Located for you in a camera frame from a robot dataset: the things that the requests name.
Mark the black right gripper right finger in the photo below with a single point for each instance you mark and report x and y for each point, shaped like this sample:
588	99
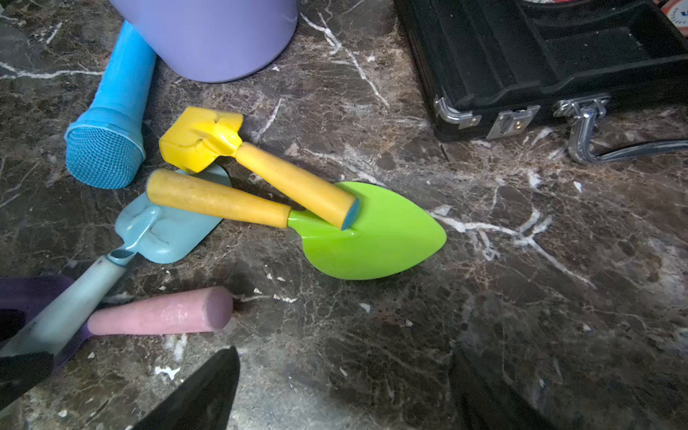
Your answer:
483	400

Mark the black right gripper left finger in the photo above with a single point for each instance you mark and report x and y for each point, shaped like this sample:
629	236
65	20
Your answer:
204	400

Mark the purple toy scoop pink handle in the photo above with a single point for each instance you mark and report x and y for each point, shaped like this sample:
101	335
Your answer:
196	311

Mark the light blue toy shovel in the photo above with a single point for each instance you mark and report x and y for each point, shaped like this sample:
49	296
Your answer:
42	314

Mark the black open foam-lined case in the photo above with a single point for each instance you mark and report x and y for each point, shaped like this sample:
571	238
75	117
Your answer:
492	69

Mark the purple plastic bucket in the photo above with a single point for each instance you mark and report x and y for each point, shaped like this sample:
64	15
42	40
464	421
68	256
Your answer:
213	41

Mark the red white round parts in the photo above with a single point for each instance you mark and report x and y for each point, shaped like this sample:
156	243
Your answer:
677	12

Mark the green toy trowel wooden handle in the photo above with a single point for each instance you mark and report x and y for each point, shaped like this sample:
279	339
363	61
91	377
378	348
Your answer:
390	235

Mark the yellow toy spade wooden handle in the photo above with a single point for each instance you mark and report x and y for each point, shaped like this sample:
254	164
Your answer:
200	136

